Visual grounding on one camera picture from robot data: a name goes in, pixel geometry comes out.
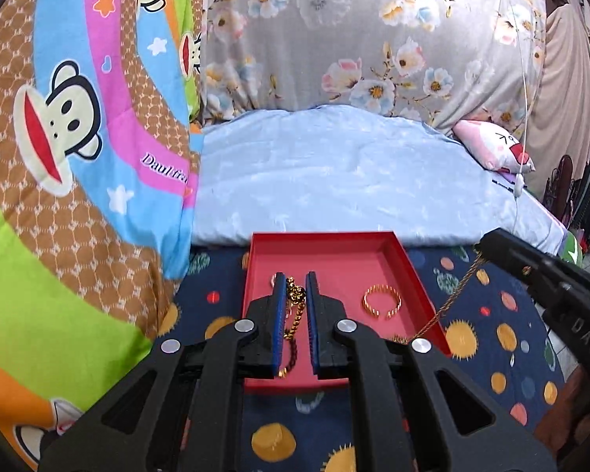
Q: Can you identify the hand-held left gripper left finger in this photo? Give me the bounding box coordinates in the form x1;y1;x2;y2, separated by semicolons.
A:
38;271;288;472

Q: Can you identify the dark bead bracelet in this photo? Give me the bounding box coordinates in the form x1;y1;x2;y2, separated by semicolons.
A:
277;275;308;380

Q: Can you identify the pink cartoon face pillow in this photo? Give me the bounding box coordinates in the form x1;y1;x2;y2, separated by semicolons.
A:
452;119;537;174

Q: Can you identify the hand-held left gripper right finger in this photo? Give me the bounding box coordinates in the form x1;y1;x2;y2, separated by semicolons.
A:
306;270;557;472

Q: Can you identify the navy planet print blanket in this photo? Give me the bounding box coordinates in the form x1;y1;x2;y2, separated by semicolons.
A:
170;243;567;472

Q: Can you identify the grey floral sheet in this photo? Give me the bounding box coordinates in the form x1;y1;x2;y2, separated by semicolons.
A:
197;0;550;133

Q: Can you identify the beige hanging cloth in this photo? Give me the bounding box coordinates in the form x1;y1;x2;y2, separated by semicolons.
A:
525;4;590;210

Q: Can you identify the light blue bed sheet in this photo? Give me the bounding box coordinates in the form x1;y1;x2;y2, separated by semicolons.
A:
189;105;570;256

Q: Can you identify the gold open bangle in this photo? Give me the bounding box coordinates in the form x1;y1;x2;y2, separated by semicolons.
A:
363;284;403;319

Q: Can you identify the red rectangular box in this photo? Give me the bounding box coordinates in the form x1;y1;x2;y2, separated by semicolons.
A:
241;231;453;394

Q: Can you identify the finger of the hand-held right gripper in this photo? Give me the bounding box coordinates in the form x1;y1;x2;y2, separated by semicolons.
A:
474;227;555;289

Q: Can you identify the colourful cartoon monkey blanket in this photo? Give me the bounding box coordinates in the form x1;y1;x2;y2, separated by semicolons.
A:
0;0;208;472

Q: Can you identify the purple flat object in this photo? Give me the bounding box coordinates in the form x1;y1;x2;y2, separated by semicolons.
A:
490;170;523;188

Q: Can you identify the black ornate metal stand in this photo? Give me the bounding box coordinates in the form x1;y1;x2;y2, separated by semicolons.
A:
545;155;577;219

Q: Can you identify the gold necklace with clover pendant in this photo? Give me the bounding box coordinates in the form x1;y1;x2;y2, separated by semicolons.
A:
392;245;487;345

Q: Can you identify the white cable with switch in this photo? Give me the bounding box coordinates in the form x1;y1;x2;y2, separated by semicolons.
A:
496;0;531;203

